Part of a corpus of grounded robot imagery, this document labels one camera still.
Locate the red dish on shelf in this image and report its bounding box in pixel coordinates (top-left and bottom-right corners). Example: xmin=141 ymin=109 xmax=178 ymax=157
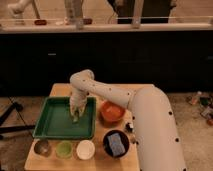
xmin=34 ymin=19 xmax=47 ymax=26

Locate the green pepper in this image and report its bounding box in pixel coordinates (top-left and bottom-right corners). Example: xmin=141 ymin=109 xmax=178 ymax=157
xmin=72 ymin=112 xmax=80 ymax=123

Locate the blue sponge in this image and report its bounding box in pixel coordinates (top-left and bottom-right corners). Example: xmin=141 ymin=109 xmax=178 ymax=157
xmin=107 ymin=133 xmax=126 ymax=157

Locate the green plastic cup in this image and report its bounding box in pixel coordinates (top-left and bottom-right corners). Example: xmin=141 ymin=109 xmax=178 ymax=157
xmin=55 ymin=140 xmax=72 ymax=159

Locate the green plastic tray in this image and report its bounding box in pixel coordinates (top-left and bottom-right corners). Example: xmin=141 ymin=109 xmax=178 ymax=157
xmin=33 ymin=97 xmax=96 ymax=140

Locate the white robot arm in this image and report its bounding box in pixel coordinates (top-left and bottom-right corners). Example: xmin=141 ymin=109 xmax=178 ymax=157
xmin=70 ymin=69 xmax=187 ymax=171

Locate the dark bowl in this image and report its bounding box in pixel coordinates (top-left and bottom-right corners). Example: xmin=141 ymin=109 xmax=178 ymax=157
xmin=103 ymin=130 xmax=130 ymax=158

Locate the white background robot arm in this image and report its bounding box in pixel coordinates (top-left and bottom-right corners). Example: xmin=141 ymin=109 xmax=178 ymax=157
xmin=7 ymin=0 xmax=40 ymax=19

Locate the metal cup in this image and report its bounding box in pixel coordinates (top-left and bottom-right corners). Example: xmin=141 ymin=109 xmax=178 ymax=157
xmin=34 ymin=139 xmax=51 ymax=157

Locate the black tripod stand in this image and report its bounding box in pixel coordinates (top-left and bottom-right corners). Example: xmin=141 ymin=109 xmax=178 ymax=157
xmin=0 ymin=97 xmax=35 ymax=141

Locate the orange bowl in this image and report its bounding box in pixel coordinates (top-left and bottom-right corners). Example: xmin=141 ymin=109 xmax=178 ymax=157
xmin=100 ymin=101 xmax=125 ymax=123

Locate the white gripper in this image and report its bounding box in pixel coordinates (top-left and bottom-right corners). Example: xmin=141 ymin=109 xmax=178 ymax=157
xmin=69 ymin=90 xmax=87 ymax=117

